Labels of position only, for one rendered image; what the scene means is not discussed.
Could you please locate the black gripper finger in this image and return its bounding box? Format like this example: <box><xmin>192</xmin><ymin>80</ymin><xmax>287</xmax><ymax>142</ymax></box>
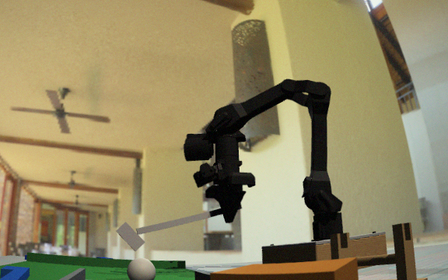
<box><xmin>218</xmin><ymin>190</ymin><xmax>246</xmax><ymax>222</ymax></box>
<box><xmin>212</xmin><ymin>194</ymin><xmax>229</xmax><ymax>223</ymax></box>

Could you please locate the white golf ball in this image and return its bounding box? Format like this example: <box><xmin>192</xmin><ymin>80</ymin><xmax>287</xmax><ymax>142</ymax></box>
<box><xmin>127</xmin><ymin>257</ymin><xmax>156</xmax><ymax>280</ymax></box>

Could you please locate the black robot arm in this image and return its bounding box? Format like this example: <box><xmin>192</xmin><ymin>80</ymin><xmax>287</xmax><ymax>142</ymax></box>
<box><xmin>184</xmin><ymin>79</ymin><xmax>343</xmax><ymax>242</ymax></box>

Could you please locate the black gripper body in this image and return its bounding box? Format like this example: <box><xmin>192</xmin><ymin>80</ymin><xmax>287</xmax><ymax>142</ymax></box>
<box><xmin>205</xmin><ymin>156</ymin><xmax>256</xmax><ymax>198</ymax></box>

